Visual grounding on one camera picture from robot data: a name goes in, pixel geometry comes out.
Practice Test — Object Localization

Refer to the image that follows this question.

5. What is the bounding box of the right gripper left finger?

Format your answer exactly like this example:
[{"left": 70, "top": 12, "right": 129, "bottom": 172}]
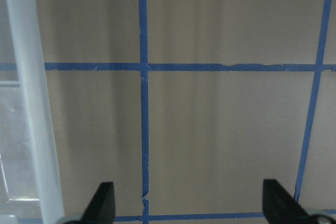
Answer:
[{"left": 61, "top": 182, "right": 116, "bottom": 224}]

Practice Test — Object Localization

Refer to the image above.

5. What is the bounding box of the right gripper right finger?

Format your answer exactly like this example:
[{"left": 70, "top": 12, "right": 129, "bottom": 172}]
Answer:
[{"left": 262, "top": 179, "right": 335, "bottom": 224}]

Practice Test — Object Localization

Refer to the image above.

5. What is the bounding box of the clear plastic box lid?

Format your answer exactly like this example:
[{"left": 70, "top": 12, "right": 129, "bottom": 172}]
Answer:
[{"left": 1, "top": 0, "right": 64, "bottom": 223}]

